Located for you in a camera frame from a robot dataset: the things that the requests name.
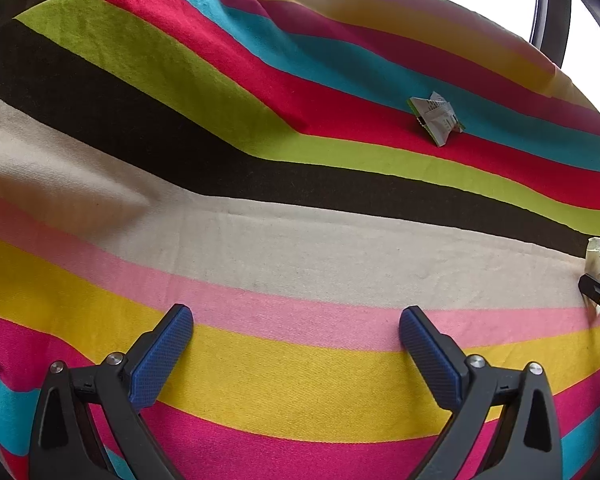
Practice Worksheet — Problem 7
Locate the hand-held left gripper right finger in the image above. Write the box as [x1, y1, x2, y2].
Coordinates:
[399, 306, 565, 480]

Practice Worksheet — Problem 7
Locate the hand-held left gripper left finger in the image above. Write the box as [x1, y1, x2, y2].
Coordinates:
[28, 304, 195, 480]

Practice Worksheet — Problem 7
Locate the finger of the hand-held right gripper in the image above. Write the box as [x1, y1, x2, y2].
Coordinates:
[578, 272, 600, 342]

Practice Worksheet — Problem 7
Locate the pale cream snack packet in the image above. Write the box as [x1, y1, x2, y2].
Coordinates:
[583, 236, 600, 311]

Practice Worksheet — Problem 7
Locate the white packet green edge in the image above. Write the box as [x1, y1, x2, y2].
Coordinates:
[406, 91, 467, 148]

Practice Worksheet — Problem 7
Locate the colourful striped blanket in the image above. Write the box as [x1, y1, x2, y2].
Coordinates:
[0, 0, 600, 480]

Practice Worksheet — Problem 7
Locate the dark window frame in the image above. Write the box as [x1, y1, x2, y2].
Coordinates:
[527, 0, 573, 68]

